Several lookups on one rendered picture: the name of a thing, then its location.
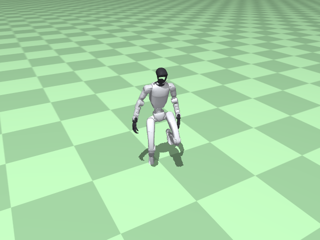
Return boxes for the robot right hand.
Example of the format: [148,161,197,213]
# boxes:
[132,117,139,134]

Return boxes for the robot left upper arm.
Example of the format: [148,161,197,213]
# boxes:
[168,83,177,104]

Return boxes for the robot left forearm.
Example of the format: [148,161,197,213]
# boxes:
[173,98,181,117]

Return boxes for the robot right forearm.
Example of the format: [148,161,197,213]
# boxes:
[132,100,141,121]

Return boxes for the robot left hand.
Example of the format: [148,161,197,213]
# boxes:
[176,114,181,129]

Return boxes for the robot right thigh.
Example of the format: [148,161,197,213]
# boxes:
[146,116,156,153]

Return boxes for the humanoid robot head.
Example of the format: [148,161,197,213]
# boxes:
[154,67,168,87]

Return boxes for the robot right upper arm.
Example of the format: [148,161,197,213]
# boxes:
[138,84,153,107]

